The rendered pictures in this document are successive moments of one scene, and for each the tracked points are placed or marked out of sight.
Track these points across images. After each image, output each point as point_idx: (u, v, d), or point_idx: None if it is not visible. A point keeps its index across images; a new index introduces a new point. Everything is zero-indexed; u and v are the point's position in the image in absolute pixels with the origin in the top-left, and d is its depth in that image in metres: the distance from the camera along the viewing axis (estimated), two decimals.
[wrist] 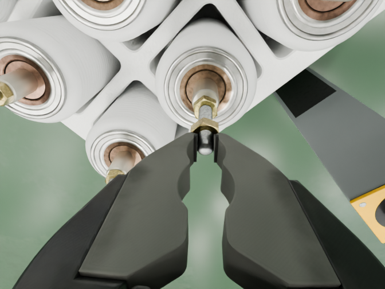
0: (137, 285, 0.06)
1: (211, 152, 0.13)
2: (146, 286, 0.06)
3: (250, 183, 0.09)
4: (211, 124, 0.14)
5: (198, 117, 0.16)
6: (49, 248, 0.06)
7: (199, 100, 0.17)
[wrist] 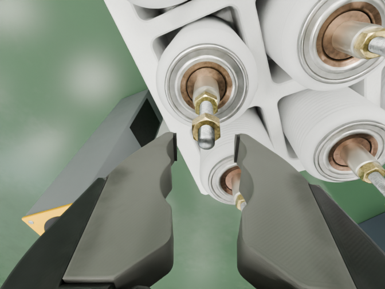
0: (137, 285, 0.06)
1: (207, 137, 0.13)
2: (146, 286, 0.06)
3: (268, 184, 0.09)
4: (192, 131, 0.14)
5: None
6: (29, 258, 0.06)
7: None
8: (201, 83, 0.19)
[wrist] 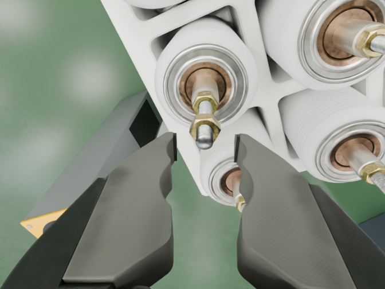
0: (137, 285, 0.06)
1: (208, 138, 0.13)
2: (146, 286, 0.06)
3: (268, 184, 0.09)
4: (192, 125, 0.14)
5: None
6: (29, 258, 0.06)
7: (195, 109, 0.18)
8: (200, 84, 0.19)
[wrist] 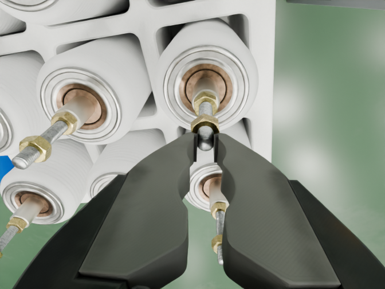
0: (137, 285, 0.06)
1: (212, 141, 0.13)
2: (146, 286, 0.06)
3: (250, 183, 0.09)
4: (196, 121, 0.14)
5: None
6: (49, 248, 0.06)
7: (194, 106, 0.18)
8: None
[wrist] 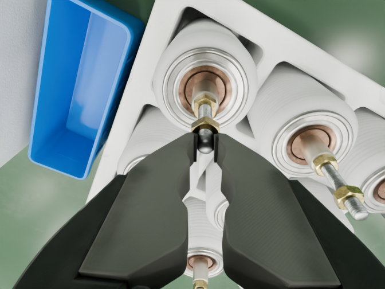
0: (137, 285, 0.06)
1: None
2: (146, 286, 0.06)
3: (250, 183, 0.09)
4: None
5: None
6: (49, 248, 0.06)
7: None
8: None
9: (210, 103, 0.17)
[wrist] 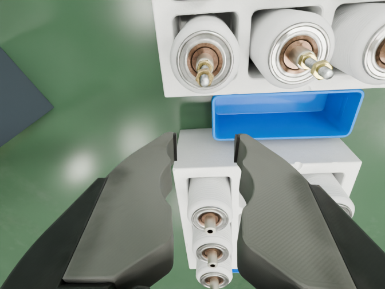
0: (137, 285, 0.06)
1: None
2: (146, 286, 0.06)
3: (268, 184, 0.09)
4: None
5: None
6: (29, 258, 0.06)
7: None
8: None
9: None
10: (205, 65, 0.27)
